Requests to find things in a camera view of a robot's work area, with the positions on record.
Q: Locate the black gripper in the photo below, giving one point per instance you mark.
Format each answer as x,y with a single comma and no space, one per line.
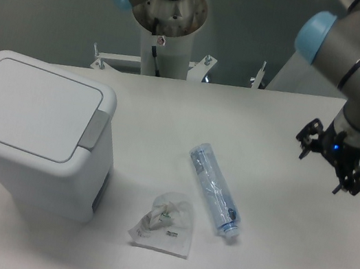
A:
341,155

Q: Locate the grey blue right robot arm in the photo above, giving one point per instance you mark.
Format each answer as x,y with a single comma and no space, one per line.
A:
332,46

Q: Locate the white plastic trash can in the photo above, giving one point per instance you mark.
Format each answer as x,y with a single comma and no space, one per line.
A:
71,189

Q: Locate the white trash can lid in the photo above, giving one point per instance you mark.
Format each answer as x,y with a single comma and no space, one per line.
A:
43,113

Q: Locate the clear empty plastic bottle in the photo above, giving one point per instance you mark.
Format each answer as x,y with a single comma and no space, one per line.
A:
220,203

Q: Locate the crumpled clear plastic wrapper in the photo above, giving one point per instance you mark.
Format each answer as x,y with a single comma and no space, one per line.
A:
167,227

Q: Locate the grey lid push button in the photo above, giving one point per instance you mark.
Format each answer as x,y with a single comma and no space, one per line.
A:
93,130

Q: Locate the white metal mounting frame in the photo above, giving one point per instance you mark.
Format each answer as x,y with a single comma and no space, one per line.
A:
156,64

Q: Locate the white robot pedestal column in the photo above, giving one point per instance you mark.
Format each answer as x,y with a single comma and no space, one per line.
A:
170,25

